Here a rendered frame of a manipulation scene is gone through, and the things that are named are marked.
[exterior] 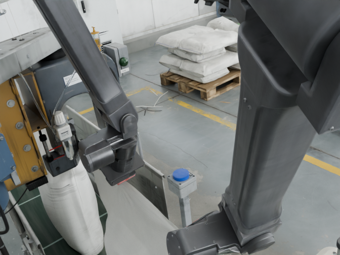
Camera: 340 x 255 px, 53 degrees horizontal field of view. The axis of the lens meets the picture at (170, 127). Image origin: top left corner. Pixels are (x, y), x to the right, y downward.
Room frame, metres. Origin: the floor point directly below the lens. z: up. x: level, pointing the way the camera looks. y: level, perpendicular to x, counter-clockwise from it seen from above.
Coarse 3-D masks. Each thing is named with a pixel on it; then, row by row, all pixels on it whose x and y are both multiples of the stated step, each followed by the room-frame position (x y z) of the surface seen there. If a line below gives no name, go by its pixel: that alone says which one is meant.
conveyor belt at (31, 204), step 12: (12, 192) 1.68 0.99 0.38; (36, 192) 1.65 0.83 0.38; (24, 204) 1.55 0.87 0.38; (36, 204) 1.53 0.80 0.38; (36, 216) 1.44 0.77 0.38; (48, 216) 1.42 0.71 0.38; (36, 228) 1.34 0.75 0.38; (48, 228) 1.33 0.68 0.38; (48, 240) 1.25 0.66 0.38; (60, 240) 1.24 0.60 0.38; (48, 252) 1.17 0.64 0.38; (60, 252) 1.16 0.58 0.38; (72, 252) 1.15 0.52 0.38
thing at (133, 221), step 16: (96, 176) 0.88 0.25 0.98; (112, 192) 0.79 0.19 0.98; (128, 192) 0.70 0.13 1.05; (112, 208) 0.82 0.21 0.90; (128, 208) 0.72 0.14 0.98; (144, 208) 0.63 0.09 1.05; (112, 224) 0.80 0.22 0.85; (128, 224) 0.74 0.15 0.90; (144, 224) 0.64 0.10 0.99; (160, 224) 0.57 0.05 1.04; (112, 240) 0.77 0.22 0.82; (128, 240) 0.72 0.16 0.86; (144, 240) 0.66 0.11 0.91; (160, 240) 0.58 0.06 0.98
